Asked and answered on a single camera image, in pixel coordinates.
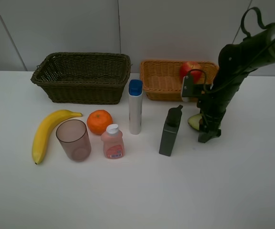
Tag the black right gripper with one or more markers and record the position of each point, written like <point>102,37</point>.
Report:
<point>212,107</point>

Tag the orange wicker basket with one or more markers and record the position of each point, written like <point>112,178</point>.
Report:
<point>161,78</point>

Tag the halved avocado with pit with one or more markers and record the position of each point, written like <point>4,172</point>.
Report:
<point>194,121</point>

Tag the white bottle with blue cap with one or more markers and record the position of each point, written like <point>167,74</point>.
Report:
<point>135,93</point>

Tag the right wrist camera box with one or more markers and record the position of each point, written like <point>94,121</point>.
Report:
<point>191,92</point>

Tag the pink soap bottle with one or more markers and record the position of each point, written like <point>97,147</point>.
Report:
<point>113,145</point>

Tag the translucent pink plastic cup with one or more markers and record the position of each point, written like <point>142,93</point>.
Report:
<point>74,139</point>

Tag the dark green rectangular bottle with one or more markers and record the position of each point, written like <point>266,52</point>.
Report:
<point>170,130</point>

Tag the dark green right robot arm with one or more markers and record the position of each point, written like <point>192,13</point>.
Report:
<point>236,62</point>

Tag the yellow banana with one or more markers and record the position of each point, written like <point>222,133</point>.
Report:
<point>44,131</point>

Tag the red apple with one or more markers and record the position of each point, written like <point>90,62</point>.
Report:
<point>186,67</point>

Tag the dark brown wicker basket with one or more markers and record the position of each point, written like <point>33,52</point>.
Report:
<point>83,77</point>

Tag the orange mandarin fruit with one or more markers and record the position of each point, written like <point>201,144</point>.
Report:
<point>98,121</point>

